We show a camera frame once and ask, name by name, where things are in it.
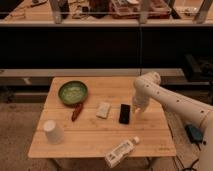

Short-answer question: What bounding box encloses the white tube with cap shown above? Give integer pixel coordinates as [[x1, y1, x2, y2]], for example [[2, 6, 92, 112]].
[[105, 136, 140, 168]]

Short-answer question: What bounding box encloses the wooden folding table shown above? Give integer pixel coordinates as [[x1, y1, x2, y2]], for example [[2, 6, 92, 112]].
[[27, 76, 177, 171]]

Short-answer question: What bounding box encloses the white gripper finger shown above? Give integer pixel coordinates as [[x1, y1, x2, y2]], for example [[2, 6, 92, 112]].
[[135, 108, 141, 117]]

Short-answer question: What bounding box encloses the red chili pepper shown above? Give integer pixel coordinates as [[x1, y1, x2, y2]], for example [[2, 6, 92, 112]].
[[71, 103, 83, 122]]

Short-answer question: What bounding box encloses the black cable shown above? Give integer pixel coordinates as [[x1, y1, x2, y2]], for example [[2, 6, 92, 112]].
[[173, 141, 204, 171]]

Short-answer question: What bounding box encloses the white rectangular soap bar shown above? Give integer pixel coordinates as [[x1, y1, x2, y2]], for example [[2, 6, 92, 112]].
[[96, 102, 110, 119]]

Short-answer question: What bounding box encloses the green bowl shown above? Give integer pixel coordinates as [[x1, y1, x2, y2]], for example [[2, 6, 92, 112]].
[[58, 80, 88, 105]]

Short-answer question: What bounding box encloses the white upside-down cup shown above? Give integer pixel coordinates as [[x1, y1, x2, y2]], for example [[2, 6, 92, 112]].
[[43, 120, 64, 144]]

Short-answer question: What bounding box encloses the black power box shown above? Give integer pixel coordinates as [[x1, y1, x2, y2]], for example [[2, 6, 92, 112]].
[[185, 124, 203, 143]]

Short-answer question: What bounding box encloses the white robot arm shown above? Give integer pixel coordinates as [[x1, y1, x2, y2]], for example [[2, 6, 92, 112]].
[[132, 71, 213, 171]]

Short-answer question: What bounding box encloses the black eraser block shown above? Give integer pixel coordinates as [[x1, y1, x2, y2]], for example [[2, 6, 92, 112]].
[[119, 104, 130, 124]]

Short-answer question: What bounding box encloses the background workbench shelf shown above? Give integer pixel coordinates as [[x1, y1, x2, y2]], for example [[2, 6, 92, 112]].
[[0, 0, 213, 27]]

